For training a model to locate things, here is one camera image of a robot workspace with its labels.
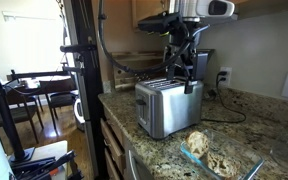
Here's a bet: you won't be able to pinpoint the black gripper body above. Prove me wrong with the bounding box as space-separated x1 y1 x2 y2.
165 23 202 59

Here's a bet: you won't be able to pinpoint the bread slice with brown crust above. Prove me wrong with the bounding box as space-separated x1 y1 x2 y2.
185 130 211 160

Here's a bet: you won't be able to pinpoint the stainless steel two-slot toaster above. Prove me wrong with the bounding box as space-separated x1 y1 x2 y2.
134 77 205 140

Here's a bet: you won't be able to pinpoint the pale holey bread slice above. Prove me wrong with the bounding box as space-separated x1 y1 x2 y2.
205 151 242 179

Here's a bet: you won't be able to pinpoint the wooden cutting board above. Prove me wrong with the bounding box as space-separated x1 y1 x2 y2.
110 50 172 92

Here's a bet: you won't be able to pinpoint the wooden counter drawer cabinet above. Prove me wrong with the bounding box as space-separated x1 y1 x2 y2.
99 105 155 180

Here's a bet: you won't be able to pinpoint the clear glass baking dish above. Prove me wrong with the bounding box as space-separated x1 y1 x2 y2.
179 128 266 180

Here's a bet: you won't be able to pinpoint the white round appliance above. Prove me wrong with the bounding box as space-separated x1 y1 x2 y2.
72 96 87 133

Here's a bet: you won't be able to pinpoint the dark wooden dining chair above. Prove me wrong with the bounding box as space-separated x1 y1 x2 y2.
0 89 45 144
38 79 79 131

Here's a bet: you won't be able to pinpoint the dark dining table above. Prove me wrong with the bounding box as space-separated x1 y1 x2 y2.
17 75 78 96

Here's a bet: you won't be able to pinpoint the folded black tripod legs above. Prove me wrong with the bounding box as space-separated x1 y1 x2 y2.
10 149 85 180

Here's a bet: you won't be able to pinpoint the black pole with base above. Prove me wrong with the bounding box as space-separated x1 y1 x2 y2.
0 84 36 163

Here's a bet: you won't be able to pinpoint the toaster power cord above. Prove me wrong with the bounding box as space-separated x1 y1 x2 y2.
200 70 248 124

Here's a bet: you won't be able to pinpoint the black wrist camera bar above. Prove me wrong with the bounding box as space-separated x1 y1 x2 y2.
137 11 185 34

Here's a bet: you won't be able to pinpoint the white wall outlet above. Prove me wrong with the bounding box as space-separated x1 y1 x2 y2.
216 66 233 88

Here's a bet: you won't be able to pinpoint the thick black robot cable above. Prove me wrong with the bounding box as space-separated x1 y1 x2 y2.
97 0 193 76

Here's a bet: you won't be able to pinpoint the black vertical stand post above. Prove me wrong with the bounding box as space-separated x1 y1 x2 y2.
59 0 109 180

